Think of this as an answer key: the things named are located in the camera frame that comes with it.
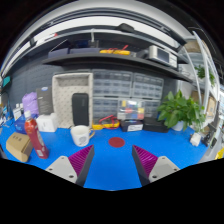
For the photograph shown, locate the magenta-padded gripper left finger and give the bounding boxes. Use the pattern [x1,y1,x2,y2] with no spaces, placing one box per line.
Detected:
[45,144,95,187]

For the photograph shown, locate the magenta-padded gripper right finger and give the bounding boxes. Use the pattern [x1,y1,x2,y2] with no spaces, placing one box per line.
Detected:
[132,144,181,187]

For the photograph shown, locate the red drink bottle white cap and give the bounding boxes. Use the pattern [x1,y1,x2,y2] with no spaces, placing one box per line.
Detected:
[24,110,50,160]

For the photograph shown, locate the white mug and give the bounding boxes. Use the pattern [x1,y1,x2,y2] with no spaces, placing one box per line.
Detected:
[70,125,96,148]

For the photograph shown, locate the black zip case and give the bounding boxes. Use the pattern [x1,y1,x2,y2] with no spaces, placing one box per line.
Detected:
[143,117,170,134]

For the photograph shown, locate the white power adapter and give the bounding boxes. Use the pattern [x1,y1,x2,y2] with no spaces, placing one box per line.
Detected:
[189,132,202,147]

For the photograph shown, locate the brown cardboard box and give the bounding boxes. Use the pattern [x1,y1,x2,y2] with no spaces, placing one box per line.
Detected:
[5,131,34,163]

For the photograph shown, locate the black box with white label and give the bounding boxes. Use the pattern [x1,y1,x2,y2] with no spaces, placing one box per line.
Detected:
[120,119,144,133]

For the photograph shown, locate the flat round red coaster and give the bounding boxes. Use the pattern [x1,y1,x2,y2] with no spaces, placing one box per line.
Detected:
[108,136,126,149]

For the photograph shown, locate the grey small-parts drawer cabinet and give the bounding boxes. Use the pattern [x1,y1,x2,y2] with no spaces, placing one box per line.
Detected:
[92,69,134,98]
[92,97,121,123]
[131,72,165,100]
[143,98,162,119]

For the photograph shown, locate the green potted plant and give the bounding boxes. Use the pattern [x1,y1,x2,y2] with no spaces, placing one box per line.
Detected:
[156,89,207,133]

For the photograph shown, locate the black hard case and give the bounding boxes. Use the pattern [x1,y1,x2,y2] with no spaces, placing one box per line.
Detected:
[71,92,90,127]

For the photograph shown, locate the yellow multimeter with red leads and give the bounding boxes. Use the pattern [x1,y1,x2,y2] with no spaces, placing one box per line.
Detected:
[92,114,121,131]

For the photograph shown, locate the clear organizer with colourful parts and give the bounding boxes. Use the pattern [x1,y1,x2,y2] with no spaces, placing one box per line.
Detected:
[117,98,146,122]

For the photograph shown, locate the dark grey upright box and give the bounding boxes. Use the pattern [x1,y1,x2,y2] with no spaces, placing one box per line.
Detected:
[35,86,54,116]

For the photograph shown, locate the small white labelled box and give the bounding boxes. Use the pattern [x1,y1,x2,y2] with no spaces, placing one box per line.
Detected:
[12,105,23,122]

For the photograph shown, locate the purple plastic bag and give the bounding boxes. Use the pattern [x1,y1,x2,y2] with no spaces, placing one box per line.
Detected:
[21,92,40,118]

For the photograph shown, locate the dark overhead shelf unit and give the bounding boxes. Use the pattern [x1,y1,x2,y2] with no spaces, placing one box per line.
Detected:
[1,6,194,84]

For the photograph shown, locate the white wire rack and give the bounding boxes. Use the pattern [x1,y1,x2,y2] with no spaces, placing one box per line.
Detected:
[181,31,224,158]

